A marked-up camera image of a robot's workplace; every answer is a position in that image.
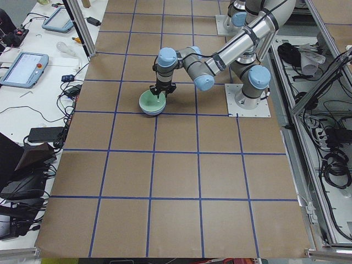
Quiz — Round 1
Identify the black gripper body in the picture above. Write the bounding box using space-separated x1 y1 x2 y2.
150 82 176 95

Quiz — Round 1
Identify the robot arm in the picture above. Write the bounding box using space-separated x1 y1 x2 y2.
150 1 296 96
223 0 246 31

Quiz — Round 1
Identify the blue bowl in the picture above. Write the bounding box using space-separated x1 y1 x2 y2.
140 104 166 116

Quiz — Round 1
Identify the green bowl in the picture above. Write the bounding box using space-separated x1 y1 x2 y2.
139 90 166 106

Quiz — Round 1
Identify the clear light bulb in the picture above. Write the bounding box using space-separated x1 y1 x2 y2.
56 42 76 57

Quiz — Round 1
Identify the aluminium frame post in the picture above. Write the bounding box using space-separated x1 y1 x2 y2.
63 0 96 58

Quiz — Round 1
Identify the black power adapter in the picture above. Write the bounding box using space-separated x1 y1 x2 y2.
86 16 101 26

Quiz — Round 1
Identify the teach pendant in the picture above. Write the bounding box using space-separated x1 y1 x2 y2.
42 7 74 33
1 52 49 89

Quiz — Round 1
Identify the far teach pendant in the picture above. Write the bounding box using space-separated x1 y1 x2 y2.
42 7 74 33

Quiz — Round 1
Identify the near teach pendant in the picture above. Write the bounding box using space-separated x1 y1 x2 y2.
1 52 49 89

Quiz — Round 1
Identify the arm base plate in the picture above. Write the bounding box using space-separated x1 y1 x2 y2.
215 15 234 36
225 84 271 118

